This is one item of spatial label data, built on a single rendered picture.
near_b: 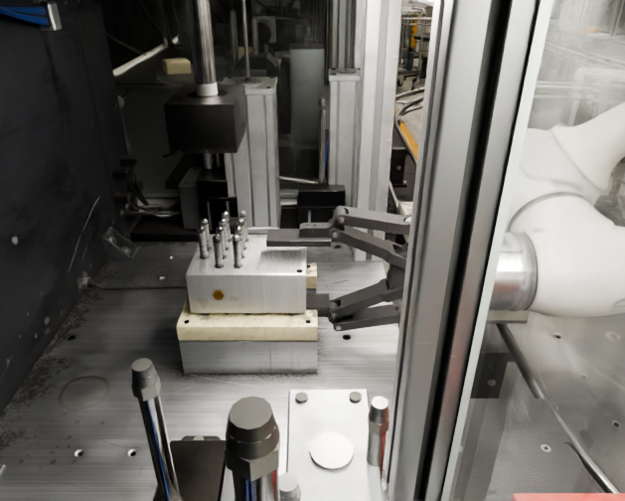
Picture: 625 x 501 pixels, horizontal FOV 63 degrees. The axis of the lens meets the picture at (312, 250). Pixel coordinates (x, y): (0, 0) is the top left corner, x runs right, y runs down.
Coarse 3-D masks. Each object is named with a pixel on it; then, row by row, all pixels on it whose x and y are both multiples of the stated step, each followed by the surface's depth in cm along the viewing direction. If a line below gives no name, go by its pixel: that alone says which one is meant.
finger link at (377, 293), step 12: (372, 288) 60; (384, 288) 59; (396, 288) 58; (336, 300) 61; (348, 300) 60; (360, 300) 59; (372, 300) 58; (384, 300) 58; (336, 312) 59; (348, 312) 59
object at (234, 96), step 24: (192, 0) 43; (192, 24) 44; (192, 48) 46; (192, 96) 47; (216, 96) 47; (240, 96) 49; (168, 120) 45; (192, 120) 45; (216, 120) 45; (240, 120) 49; (192, 144) 46; (216, 144) 46
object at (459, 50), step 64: (448, 0) 24; (512, 0) 24; (448, 64) 25; (512, 64) 25; (384, 128) 69; (448, 128) 27; (512, 128) 27; (384, 192) 73; (448, 192) 28; (448, 256) 30; (448, 320) 34; (448, 384) 35; (448, 448) 39
